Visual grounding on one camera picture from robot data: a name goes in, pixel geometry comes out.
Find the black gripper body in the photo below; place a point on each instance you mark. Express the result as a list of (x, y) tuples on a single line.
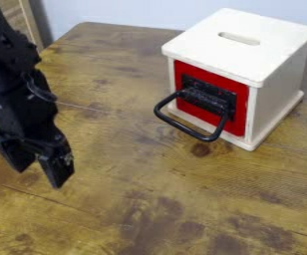
[(28, 119)]

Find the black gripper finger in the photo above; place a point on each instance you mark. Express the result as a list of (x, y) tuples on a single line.
[(58, 167), (16, 153)]

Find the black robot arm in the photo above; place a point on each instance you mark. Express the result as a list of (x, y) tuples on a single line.
[(20, 58)]

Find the red drawer front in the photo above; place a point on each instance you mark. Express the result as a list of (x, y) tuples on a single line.
[(235, 126)]

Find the white wooden box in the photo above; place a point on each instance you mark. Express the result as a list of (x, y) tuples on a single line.
[(255, 50)]

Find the black metal drawer handle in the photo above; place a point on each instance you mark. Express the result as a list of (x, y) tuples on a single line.
[(208, 99)]

